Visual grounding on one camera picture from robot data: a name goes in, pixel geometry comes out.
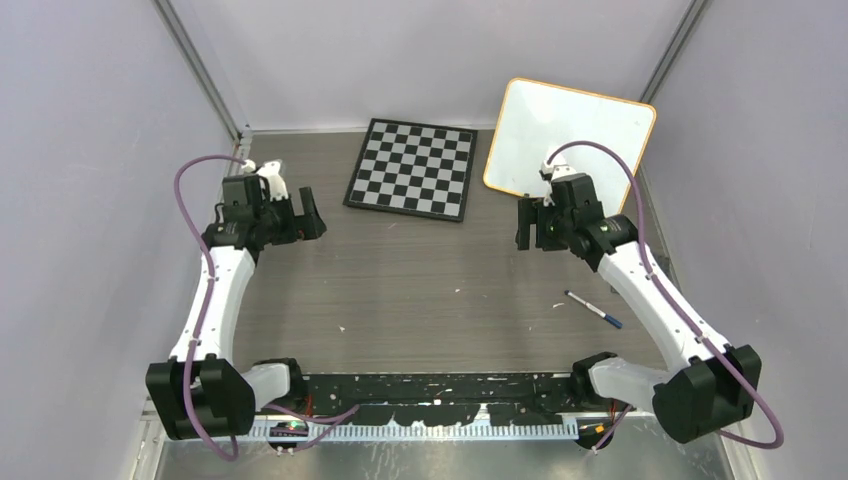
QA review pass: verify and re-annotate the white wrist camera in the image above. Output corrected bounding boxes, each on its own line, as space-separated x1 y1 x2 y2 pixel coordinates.
240 159 290 201
539 160 578 204

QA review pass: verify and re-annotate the yellow framed whiteboard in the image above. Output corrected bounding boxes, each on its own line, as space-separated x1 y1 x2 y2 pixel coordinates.
483 78 657 197

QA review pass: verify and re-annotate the white toothed cable rail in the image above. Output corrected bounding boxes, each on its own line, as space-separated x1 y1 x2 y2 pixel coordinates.
238 418 579 443

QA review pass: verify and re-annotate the black white chessboard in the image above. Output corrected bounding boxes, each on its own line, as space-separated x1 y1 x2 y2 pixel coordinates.
343 118 478 223

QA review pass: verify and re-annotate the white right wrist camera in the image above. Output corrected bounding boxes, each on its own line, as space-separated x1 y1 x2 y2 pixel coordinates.
539 160 578 204

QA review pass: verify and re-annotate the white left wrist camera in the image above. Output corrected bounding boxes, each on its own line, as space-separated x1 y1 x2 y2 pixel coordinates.
240 159 290 201

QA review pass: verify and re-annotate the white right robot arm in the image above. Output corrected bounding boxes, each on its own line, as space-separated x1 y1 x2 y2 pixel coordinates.
516 174 762 443

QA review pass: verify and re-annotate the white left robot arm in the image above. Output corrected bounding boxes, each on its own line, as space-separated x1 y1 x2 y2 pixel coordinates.
145 174 326 440

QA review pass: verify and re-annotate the white blue marker pen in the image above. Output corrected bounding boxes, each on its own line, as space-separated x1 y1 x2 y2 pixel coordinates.
564 290 623 330

